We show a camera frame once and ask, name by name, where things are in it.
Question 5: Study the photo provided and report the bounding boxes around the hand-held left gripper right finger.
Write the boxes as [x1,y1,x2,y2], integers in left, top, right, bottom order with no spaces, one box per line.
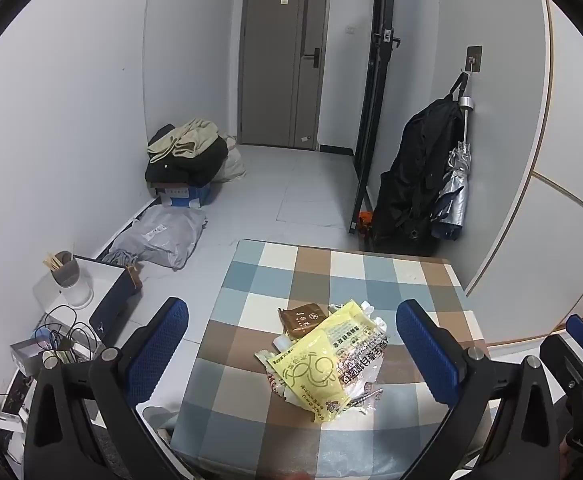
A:
[396,299,572,480]

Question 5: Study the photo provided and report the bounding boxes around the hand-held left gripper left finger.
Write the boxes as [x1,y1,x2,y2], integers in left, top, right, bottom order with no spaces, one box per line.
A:
[24,297,190,480]

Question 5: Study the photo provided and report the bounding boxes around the large yellow wrapper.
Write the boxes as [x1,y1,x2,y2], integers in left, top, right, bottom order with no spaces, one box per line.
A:
[255,300,389,423]

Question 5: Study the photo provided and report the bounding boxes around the white side table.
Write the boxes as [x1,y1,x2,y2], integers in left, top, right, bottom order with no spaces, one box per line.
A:
[36,255,133,351]

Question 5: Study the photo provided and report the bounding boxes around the white utensil holder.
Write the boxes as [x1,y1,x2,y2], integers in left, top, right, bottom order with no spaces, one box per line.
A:
[51,251,95,309]

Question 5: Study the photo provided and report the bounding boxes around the grey parcel bag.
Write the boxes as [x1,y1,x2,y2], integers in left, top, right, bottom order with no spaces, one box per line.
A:
[102,205,207,271]

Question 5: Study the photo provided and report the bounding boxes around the small grey box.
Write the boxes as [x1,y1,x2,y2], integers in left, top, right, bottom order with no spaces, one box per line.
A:
[10,337,61,377]

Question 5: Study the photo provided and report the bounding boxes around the brown snack packet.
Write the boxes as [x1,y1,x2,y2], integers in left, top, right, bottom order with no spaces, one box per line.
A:
[278,302,328,339]

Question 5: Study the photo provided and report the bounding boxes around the checkered tablecloth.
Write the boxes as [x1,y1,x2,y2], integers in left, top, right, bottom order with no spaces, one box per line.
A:
[171,240,489,480]

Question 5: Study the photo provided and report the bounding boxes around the silver folding umbrella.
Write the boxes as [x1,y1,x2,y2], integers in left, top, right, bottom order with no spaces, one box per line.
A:
[431,95,475,241]

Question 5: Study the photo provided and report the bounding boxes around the blue cardboard box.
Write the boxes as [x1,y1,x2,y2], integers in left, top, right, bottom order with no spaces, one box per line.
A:
[151,180,213,209]

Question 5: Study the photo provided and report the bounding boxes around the black hanging jacket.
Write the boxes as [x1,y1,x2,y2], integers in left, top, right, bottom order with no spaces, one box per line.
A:
[371,72,468,257]

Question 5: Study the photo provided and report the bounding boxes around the pile of clothes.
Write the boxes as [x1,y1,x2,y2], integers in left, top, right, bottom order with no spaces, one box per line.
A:
[144,127,229,189]

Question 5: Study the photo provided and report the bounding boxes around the white plastic bag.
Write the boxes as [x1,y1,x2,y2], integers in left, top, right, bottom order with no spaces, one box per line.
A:
[211,132,247,184]

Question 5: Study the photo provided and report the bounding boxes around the beige jacket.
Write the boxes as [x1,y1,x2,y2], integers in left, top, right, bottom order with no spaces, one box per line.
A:
[147,118,220,163]

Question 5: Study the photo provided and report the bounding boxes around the black open door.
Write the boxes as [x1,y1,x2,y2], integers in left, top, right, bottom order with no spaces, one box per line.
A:
[349,0,402,236]

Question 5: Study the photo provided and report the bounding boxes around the grey entrance door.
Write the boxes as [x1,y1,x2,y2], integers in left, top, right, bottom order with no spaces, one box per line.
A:
[236,0,332,151]

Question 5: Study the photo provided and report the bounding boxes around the black tangled cables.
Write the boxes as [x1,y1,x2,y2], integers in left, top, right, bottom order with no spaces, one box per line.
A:
[32,304,103,362]

